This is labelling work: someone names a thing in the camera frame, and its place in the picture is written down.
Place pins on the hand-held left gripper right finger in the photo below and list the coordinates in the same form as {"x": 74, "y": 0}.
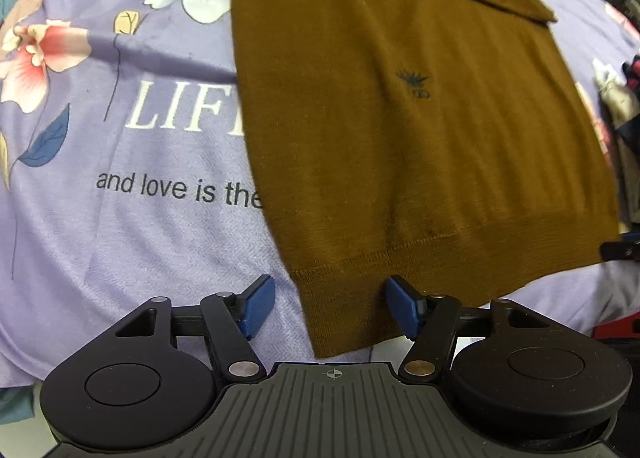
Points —
{"x": 402, "y": 305}

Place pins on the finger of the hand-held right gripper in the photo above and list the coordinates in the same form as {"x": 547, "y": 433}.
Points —
{"x": 622, "y": 248}

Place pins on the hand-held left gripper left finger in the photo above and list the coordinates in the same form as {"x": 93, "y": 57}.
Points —
{"x": 257, "y": 308}

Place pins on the brown knit sweater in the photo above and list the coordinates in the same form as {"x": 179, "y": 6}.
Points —
{"x": 410, "y": 138}

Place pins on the pile of mixed clothes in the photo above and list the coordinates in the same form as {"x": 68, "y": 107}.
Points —
{"x": 617, "y": 103}

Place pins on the red flat object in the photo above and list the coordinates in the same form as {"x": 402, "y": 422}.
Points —
{"x": 620, "y": 329}

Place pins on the purple floral blanket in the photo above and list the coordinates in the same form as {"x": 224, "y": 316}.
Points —
{"x": 140, "y": 218}

